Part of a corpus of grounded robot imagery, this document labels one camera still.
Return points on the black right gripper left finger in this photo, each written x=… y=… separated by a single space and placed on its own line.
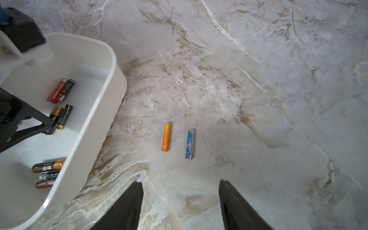
x=124 y=214

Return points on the black red battery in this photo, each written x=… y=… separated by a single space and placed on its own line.
x=68 y=87

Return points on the black gold large battery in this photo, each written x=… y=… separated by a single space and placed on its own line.
x=55 y=115

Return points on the red deli battery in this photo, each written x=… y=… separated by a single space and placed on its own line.
x=53 y=97

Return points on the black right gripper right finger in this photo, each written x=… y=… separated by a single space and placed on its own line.
x=237 y=213

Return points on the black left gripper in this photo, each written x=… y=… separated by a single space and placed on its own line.
x=14 y=111

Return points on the red orange battery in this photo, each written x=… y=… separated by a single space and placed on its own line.
x=45 y=184

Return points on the blue battery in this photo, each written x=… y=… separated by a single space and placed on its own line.
x=190 y=144

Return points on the orange yellow battery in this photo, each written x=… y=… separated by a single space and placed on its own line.
x=166 y=137

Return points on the black silver battery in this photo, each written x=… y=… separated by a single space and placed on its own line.
x=48 y=176

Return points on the black yellow battery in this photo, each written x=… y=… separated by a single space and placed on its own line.
x=64 y=116

